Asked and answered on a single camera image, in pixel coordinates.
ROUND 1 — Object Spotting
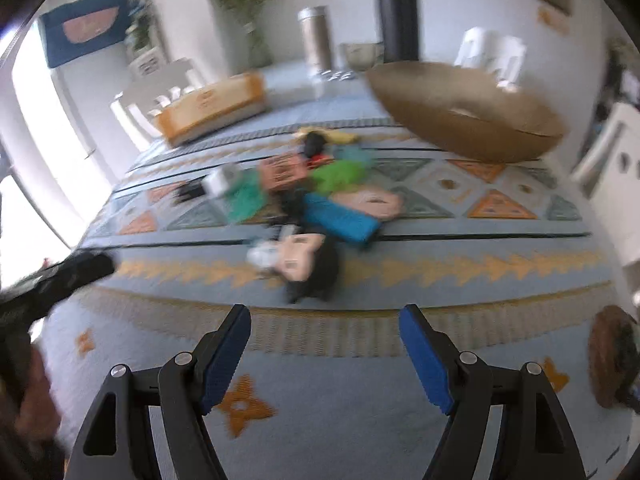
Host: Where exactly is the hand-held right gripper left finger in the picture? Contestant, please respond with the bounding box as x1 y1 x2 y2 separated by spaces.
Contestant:
65 304 252 480

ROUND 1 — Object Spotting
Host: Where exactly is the silver thermos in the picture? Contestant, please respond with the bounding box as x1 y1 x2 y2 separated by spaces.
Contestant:
298 6 335 73

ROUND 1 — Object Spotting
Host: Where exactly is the black thermos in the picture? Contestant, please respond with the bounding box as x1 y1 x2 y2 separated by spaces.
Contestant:
372 0 420 61

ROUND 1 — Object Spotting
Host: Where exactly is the pink block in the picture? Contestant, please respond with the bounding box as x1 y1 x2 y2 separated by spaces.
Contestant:
332 187 405 221

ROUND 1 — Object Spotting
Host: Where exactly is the small black clip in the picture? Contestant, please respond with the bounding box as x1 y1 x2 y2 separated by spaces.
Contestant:
175 184 208 203

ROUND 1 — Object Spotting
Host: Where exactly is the white chair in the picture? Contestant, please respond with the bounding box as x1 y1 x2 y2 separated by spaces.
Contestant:
455 27 527 92
570 102 640 201
111 57 206 146

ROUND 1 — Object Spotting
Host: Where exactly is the patterned tablecloth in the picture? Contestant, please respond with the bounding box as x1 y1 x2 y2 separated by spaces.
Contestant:
30 72 631 480

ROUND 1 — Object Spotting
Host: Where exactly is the plant in glass vase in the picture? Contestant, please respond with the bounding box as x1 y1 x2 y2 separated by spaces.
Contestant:
205 0 281 68

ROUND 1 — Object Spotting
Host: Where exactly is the white cube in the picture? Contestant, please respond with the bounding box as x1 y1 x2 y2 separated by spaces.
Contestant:
205 165 241 200

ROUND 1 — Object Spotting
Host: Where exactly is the blue rectangular box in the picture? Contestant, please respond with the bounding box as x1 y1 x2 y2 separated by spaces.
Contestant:
300 192 380 247

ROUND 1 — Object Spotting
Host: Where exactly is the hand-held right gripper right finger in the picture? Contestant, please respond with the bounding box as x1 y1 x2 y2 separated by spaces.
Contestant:
398 304 587 480

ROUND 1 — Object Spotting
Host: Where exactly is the wooden box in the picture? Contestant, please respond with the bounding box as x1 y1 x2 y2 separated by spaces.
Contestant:
155 72 268 148

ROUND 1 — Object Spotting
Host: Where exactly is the orange wall decoration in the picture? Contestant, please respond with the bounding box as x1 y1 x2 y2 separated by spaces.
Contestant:
537 10 571 36

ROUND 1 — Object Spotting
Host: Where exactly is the orange box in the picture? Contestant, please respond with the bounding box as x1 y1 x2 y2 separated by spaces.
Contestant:
259 154 308 193

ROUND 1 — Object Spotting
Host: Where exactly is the dark green toy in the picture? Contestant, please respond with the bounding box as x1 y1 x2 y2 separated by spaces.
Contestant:
227 185 268 223

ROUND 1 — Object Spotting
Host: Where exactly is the light green toy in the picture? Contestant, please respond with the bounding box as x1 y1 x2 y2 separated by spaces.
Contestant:
310 162 368 195

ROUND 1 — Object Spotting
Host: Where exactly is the round wooden coaster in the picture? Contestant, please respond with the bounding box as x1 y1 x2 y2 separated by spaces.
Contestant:
587 306 638 408

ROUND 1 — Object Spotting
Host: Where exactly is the blue wall art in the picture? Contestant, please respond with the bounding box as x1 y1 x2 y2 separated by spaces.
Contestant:
39 0 130 68

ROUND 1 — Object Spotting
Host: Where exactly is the glass jar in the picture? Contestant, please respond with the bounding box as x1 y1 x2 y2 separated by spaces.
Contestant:
340 42 385 72

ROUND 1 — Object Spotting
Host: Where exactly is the golden round bowl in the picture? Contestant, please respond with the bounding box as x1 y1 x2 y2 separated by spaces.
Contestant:
367 61 568 163

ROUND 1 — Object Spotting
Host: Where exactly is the teal toy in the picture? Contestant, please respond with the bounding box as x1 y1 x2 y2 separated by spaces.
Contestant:
335 145 376 166

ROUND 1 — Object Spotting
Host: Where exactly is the yellow toy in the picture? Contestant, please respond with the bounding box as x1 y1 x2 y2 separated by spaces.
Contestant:
292 129 361 145

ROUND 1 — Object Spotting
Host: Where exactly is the person's left hand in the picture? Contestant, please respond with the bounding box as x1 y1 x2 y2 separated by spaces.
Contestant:
12 347 66 448

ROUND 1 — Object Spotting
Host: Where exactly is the small black toy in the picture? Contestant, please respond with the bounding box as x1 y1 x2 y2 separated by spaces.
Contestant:
302 131 326 158

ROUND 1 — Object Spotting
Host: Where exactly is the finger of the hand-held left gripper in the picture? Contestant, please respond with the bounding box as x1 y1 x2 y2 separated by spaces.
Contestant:
30 251 117 306

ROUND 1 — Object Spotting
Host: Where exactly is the bright large window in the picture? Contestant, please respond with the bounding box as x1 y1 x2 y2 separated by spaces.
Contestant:
0 25 116 286

